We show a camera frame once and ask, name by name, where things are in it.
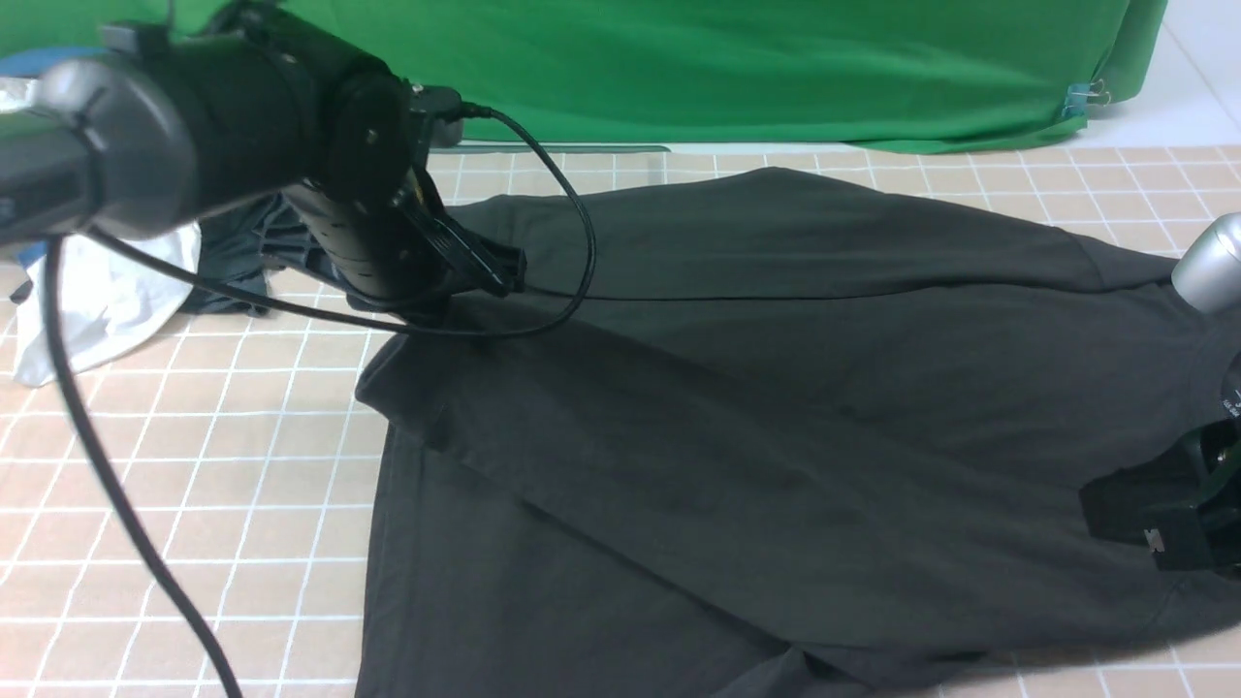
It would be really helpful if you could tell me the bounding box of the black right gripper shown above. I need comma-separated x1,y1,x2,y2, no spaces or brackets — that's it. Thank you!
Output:
1080,426,1240,573

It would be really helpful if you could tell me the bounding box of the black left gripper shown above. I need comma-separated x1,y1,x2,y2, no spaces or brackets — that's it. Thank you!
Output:
282,165,527,325

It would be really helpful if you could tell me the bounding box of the dark gray long-sleeve shirt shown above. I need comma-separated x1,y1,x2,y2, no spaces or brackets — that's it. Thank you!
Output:
356,169,1239,697

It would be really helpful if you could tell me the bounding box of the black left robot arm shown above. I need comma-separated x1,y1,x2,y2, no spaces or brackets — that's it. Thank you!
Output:
1,1,525,320

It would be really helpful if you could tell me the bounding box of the white crumpled shirt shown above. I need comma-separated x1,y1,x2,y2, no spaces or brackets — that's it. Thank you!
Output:
14,236,192,388

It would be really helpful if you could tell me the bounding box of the dark crumpled garment in pile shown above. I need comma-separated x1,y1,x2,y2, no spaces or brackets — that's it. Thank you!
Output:
199,194,336,297

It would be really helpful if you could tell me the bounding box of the beige checkered tablecloth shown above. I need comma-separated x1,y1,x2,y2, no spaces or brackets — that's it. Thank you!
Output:
1,145,1239,697

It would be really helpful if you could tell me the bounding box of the binder clip on backdrop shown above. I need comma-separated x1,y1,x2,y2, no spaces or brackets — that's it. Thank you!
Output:
1061,78,1113,119

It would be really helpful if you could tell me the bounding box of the green backdrop cloth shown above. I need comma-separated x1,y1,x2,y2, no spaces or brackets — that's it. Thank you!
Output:
0,0,1172,156

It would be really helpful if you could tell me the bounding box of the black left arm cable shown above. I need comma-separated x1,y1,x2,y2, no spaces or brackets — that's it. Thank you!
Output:
38,102,597,698

